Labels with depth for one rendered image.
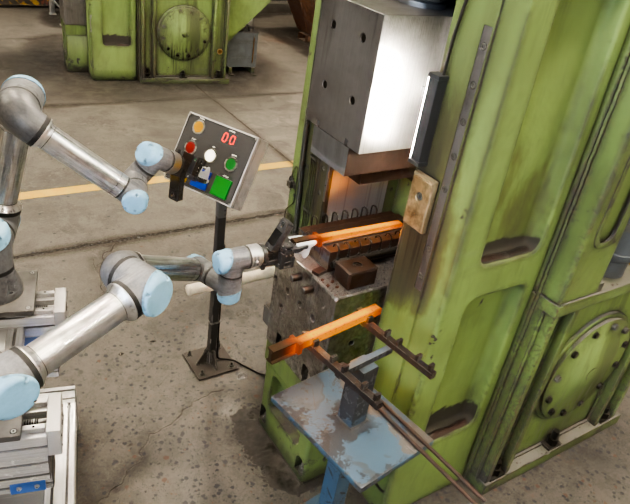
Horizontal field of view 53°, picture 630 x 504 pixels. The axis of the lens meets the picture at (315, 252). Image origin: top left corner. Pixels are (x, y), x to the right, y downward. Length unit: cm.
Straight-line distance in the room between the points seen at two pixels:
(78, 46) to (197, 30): 119
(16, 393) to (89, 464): 119
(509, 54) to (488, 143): 23
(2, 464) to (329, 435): 86
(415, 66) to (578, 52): 44
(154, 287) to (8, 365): 38
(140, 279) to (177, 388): 134
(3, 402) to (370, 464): 94
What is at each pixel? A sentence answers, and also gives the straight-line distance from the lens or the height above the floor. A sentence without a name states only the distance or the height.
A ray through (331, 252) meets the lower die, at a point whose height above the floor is 99.
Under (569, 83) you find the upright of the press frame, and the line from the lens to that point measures 196.
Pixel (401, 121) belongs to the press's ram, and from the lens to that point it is 195.
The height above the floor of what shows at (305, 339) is 98.
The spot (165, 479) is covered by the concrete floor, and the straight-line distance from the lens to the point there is 263.
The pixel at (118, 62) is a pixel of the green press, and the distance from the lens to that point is 681.
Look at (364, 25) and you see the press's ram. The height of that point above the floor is 172.
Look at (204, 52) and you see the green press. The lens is 692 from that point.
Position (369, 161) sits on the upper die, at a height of 131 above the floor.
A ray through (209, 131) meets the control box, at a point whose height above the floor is 116.
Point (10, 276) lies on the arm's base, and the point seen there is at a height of 89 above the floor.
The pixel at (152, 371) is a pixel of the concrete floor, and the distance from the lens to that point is 305.
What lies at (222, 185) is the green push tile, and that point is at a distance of 238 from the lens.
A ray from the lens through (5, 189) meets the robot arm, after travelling 211.
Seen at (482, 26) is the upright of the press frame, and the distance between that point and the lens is 172.
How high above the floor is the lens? 206
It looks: 31 degrees down
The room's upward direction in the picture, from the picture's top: 9 degrees clockwise
